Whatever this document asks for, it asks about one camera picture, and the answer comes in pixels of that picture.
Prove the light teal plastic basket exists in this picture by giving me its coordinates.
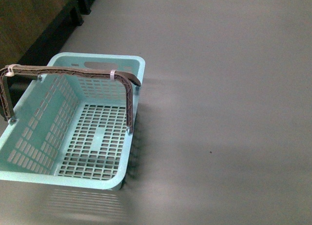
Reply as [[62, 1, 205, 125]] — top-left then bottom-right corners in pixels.
[[0, 53, 145, 190]]

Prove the dark wooden shelf unit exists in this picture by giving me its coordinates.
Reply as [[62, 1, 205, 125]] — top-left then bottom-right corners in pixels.
[[0, 0, 94, 66]]

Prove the white zip tie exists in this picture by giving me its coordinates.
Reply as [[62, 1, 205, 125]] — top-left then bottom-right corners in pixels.
[[5, 64, 16, 77], [110, 69, 116, 81]]

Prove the white zip tie left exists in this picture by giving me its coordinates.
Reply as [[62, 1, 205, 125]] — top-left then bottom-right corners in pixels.
[[5, 64, 16, 77]]

